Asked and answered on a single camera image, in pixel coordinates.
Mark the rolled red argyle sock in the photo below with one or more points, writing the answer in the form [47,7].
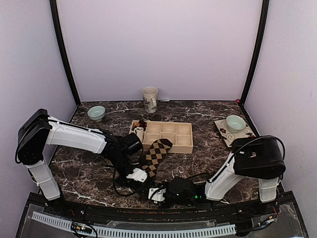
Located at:
[142,123]

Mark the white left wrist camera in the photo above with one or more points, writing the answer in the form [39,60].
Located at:
[138,175]

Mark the black right corner post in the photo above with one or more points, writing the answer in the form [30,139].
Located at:
[256,52]

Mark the white slotted cable duct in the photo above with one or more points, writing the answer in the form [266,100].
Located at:
[117,229]

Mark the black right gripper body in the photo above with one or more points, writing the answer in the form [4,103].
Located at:
[186,202]

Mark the coral pattern ceramic mug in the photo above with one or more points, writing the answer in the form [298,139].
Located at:
[150,99]

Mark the floral square plate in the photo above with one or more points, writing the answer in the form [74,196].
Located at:
[227,136]

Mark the wooden compartment tray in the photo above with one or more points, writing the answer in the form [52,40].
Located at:
[178,133]

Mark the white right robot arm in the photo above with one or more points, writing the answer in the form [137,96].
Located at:
[253,157]

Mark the rolled white ribbed sock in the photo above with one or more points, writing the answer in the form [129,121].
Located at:
[139,131]

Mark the teal striped ceramic bowl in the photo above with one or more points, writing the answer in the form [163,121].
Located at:
[96,113]

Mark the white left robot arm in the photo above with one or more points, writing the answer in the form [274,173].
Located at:
[41,130]

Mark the black corner post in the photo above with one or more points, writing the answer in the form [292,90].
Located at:
[63,53]
[256,52]

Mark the black left corner post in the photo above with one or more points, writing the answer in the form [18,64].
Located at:
[63,53]

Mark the green circuit board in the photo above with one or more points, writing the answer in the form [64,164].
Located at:
[80,228]

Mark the pale green bowl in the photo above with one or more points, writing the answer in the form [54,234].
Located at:
[235,123]

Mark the black front table rail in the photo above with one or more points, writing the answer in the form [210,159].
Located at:
[221,213]

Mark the brown yellow argyle sock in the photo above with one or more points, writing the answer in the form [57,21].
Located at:
[155,155]

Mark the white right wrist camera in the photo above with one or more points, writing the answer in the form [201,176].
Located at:
[156,194]

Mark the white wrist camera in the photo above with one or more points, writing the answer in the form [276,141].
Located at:
[138,175]
[156,194]

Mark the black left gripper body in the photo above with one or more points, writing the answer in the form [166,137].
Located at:
[121,161]

